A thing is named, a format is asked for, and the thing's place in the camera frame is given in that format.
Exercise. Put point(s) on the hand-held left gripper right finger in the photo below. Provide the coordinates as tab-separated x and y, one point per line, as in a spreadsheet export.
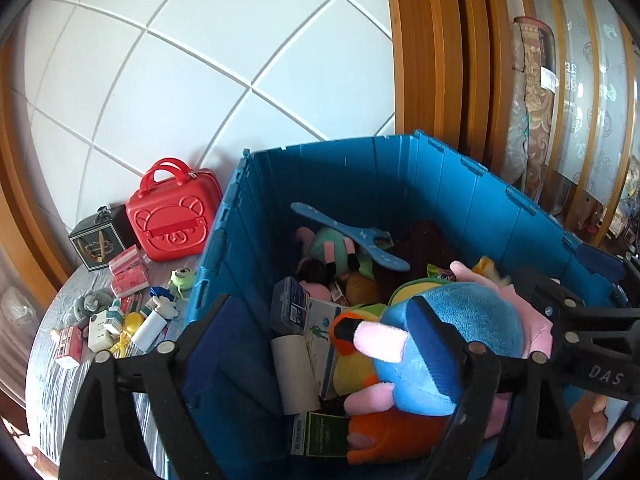
435	345

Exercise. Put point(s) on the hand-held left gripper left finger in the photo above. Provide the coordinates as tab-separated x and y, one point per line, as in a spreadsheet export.
227	350

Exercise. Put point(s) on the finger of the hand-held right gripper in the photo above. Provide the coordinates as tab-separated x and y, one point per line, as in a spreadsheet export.
550	292
602	262

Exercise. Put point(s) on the blue plush toy pink ears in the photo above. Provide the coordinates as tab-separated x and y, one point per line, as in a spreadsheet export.
450	320

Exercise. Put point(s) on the pink tissue pack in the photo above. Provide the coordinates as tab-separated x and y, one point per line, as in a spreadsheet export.
131	282
127	259

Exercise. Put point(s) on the blue plastic crate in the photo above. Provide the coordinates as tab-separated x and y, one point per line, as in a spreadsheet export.
350	185

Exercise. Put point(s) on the cloth-covered round desktop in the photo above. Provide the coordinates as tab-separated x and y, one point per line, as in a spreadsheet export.
55	410

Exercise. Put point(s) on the person's right hand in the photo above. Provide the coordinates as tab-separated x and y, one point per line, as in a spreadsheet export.
600	422

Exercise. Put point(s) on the green plush toy with eyes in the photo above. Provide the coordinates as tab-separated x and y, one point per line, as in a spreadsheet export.
425	280

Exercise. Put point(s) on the white paper roll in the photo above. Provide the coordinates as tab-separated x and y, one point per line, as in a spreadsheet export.
297	375

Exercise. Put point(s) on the grey blue box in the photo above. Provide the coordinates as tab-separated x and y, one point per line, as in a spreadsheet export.
289	307

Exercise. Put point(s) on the white glove plush blue cuff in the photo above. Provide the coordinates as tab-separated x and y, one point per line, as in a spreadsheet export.
162	302

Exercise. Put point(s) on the white plastic bottle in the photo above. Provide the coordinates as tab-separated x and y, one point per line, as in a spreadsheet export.
148	332

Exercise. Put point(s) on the green one-eyed monster toy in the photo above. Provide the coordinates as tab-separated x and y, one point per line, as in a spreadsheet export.
181	282

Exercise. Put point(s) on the orange yellow plush toy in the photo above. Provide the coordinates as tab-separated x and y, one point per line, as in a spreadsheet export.
350	360

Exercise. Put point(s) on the tan plush toy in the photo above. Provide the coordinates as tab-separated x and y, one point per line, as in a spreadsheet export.
362	290

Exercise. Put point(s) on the white blue box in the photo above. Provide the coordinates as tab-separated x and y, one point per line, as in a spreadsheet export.
320	340

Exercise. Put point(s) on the dark brown plush toy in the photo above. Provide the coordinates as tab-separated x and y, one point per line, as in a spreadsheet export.
425	247

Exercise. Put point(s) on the yellow plastic toy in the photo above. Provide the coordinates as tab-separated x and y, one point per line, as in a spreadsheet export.
131	327

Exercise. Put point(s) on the red flat box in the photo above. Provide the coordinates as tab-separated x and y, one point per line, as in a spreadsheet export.
132	305

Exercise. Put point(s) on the green white medicine box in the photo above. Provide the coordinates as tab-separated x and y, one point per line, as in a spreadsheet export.
114	316

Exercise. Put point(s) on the dark green box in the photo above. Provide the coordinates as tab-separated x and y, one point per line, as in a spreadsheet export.
322	435

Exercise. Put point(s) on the small white box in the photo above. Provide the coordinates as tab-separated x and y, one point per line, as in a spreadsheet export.
99	332

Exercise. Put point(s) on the red bear suitcase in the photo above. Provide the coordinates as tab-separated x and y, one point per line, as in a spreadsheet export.
170	220

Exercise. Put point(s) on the green pink plush toy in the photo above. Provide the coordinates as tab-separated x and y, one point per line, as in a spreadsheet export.
325	245

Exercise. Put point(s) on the grey plush toy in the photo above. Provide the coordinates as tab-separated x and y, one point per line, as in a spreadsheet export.
90	305

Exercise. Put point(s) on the blue plastic hanger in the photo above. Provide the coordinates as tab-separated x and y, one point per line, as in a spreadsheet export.
345	230

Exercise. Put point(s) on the red white medicine box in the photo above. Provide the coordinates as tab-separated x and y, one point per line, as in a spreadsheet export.
68	346

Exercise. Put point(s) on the rolled patterned carpet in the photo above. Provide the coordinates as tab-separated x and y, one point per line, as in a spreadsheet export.
530	110

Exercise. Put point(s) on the black gift box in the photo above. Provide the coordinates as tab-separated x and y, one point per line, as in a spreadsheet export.
95	245

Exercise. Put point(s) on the patterned glass door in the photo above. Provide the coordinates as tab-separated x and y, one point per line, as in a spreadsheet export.
590	85

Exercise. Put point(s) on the white plastic bag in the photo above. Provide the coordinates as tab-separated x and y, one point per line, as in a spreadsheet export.
17	307

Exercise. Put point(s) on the wooden wall frame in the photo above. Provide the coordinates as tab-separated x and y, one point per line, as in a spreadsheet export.
30	185
450	60

